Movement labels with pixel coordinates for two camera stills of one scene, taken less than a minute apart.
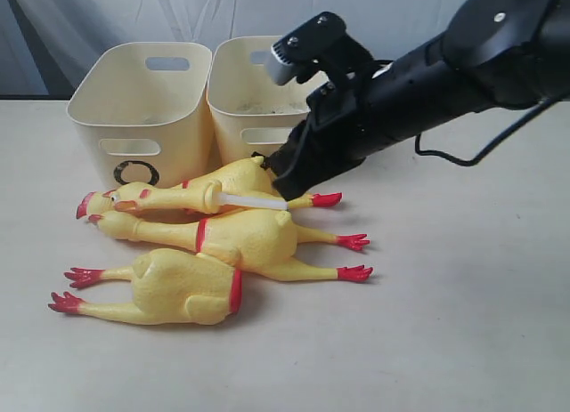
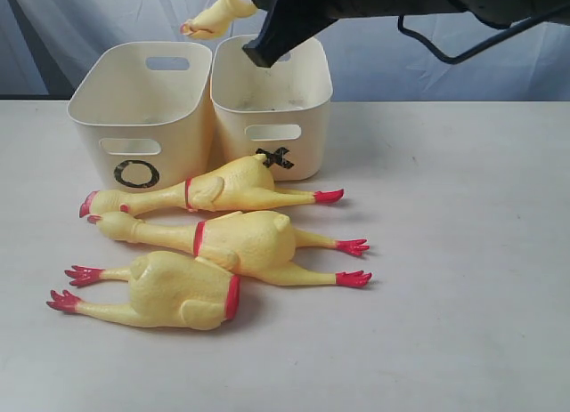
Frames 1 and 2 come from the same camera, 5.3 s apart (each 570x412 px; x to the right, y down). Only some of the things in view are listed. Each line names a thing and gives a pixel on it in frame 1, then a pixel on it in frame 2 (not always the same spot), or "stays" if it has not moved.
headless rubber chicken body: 169,287 stays
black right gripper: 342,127 to 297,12
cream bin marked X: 251,109 stays
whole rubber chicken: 248,178 stays
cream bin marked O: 142,111 stays
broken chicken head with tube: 208,195 to 215,21
